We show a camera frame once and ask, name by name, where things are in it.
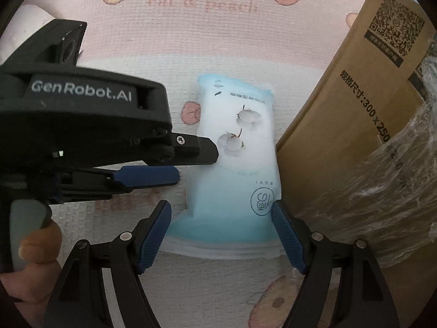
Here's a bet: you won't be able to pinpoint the pink white printed blanket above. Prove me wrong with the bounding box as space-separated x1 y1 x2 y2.
0 0 437 328

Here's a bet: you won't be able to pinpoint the light blue tissue packet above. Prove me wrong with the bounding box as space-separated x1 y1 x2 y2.
164 73 284 260

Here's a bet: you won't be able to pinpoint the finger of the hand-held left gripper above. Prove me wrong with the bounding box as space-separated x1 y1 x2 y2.
169 134 219 165
60 166 180 201

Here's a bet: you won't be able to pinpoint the person's left hand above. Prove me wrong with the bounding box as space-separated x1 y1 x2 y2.
0 219 63 303

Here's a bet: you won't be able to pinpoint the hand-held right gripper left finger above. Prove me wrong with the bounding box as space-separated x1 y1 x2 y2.
44 200 172 328

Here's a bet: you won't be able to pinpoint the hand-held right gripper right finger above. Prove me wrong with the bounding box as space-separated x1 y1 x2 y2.
271 200 400 328

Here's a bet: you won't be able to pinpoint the brown cardboard box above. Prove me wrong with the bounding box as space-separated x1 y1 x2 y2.
276 0 437 318

